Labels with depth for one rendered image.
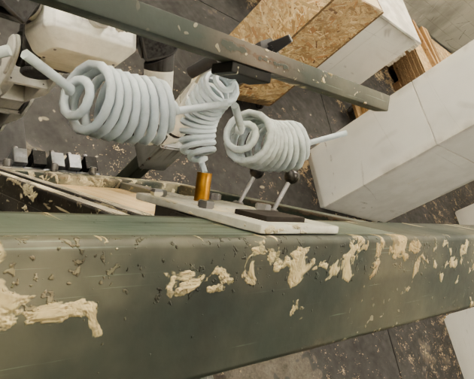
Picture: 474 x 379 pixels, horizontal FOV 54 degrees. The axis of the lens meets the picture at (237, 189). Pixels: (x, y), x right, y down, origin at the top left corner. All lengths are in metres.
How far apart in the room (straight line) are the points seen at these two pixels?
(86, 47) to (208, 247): 1.07
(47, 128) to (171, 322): 2.51
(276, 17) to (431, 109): 1.25
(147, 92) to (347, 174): 3.45
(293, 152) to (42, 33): 0.90
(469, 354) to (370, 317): 4.37
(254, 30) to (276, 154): 3.05
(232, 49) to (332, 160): 3.56
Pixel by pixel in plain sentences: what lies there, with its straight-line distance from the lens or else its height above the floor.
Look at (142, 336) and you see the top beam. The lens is 0.30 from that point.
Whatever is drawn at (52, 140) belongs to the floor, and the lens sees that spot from 2.76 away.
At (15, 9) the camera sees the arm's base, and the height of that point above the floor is 1.32.
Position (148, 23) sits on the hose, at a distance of 0.38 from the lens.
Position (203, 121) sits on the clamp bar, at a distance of 0.48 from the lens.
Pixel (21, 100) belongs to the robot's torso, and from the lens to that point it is 1.94.
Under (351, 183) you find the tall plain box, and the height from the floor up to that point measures 0.37.
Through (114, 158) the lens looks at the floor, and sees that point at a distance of 2.87.
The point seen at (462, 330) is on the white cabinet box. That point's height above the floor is 0.13.
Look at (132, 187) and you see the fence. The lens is 1.56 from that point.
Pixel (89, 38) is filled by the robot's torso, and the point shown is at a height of 1.31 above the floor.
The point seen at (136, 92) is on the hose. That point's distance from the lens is 0.41.
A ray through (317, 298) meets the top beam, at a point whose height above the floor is 1.91.
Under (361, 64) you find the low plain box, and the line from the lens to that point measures 5.08.
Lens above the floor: 2.16
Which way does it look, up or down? 40 degrees down
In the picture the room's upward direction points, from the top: 55 degrees clockwise
